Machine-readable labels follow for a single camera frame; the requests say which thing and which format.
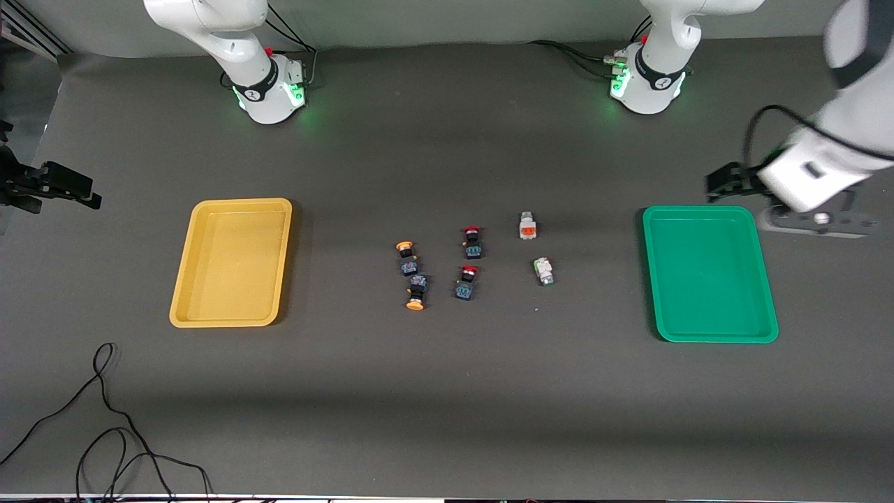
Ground black arm base cables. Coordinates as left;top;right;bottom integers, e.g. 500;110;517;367
262;3;319;89
529;17;654;81

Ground green plastic tray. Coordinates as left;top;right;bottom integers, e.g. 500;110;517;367
643;205;779;344

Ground black right arm base cables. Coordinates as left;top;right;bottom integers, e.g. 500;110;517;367
262;3;319;89

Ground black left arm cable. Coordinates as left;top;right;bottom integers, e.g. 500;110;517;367
742;105;894;170

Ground thin black loose cable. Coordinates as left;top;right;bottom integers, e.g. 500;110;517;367
0;342;214;503

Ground aluminium frame profile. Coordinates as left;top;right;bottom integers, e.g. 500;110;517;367
0;0;72;57

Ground yellow plastic tray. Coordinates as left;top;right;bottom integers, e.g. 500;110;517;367
169;198;293;328

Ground black left arm base cables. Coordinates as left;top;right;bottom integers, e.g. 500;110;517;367
529;17;654;81

